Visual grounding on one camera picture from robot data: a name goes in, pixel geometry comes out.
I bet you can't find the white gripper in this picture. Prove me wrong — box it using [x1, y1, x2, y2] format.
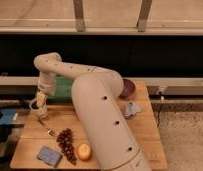
[36, 78, 56, 108]

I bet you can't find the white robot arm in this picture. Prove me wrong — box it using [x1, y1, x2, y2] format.
[34, 53, 152, 171]

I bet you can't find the green plastic tray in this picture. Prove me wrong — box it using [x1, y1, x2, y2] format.
[47, 77, 73, 103]

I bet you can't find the blue object at left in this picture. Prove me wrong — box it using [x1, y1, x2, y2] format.
[0, 108, 18, 126]

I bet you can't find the metal fork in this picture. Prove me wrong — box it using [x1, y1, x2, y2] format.
[36, 117, 57, 137]

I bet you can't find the bunch of dark grapes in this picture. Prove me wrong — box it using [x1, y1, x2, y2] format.
[56, 128, 77, 165]

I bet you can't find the blue sponge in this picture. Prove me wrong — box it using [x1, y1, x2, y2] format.
[36, 146, 62, 167]

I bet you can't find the yellow apple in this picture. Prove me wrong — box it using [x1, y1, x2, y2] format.
[76, 143, 92, 161]

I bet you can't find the purple bowl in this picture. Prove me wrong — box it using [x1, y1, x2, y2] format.
[120, 79, 136, 98]

